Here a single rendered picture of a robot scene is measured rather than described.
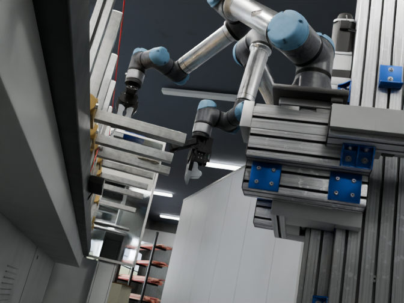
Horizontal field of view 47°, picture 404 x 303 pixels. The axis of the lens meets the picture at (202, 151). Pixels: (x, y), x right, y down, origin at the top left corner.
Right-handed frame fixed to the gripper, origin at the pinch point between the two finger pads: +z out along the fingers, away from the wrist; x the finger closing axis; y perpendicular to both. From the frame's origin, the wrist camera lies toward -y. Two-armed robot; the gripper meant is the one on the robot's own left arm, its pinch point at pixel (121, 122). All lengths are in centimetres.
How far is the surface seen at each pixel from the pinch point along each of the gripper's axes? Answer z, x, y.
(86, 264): 43, 7, 233
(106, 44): 1, 7, -60
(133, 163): 17.0, -8.7, -5.9
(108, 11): 7, 5, -86
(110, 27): -4, 7, -60
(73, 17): 38, 2, -130
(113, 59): -8.2, 6.6, -35.5
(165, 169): 16.3, -21.2, -5.7
